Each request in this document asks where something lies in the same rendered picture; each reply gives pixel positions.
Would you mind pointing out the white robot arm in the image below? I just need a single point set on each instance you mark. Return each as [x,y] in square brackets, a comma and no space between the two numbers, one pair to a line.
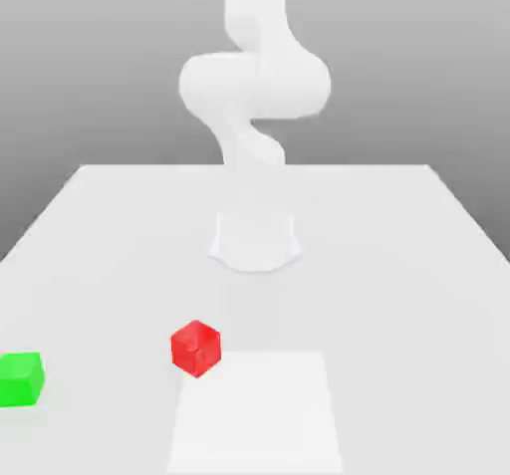
[255,84]

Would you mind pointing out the small green cube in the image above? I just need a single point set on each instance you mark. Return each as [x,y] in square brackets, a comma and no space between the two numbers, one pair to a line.
[19,379]

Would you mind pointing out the small red cube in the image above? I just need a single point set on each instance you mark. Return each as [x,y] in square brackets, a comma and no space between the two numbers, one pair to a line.
[196,348]

